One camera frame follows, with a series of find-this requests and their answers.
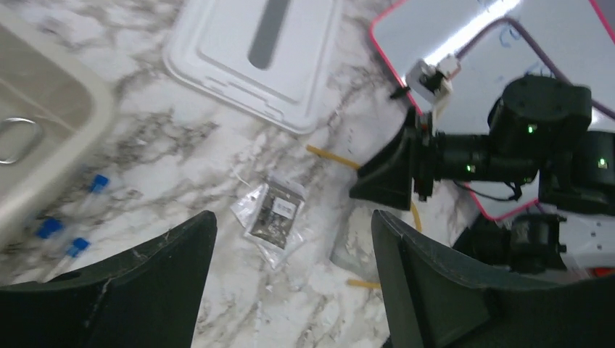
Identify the beige plastic bin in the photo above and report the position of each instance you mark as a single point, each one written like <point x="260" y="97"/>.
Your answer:
<point x="73" y="105"/>

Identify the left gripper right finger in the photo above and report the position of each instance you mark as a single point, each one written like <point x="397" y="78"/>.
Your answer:
<point x="435" y="296"/>

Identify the white plastic lid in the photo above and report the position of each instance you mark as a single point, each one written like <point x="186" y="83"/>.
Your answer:
<point x="267" y="58"/>

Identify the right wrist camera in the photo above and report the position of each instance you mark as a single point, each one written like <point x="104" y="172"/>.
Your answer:
<point x="434" y="82"/>

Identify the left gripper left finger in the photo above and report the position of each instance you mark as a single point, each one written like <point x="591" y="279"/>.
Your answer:
<point x="146" y="296"/>

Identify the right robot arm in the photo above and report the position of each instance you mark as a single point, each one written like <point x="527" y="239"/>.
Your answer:
<point x="573" y="224"/>

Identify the pink framed whiteboard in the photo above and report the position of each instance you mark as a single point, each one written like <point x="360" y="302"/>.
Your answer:
<point x="498" y="41"/>

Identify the blue cap vial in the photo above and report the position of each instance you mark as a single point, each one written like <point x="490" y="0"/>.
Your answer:
<point x="65" y="259"/>
<point x="47" y="234"/>
<point x="96" y="188"/>

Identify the metal crucible tongs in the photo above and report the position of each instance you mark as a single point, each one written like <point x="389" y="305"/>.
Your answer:
<point x="19" y="136"/>

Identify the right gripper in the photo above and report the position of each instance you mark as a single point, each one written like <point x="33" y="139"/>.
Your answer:
<point x="535" y="120"/>

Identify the yellow rubber tube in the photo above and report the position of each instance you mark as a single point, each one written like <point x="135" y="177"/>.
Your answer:
<point x="341" y="160"/>

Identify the black whiteboard clip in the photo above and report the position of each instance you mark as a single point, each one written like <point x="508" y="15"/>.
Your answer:
<point x="400" y="92"/>

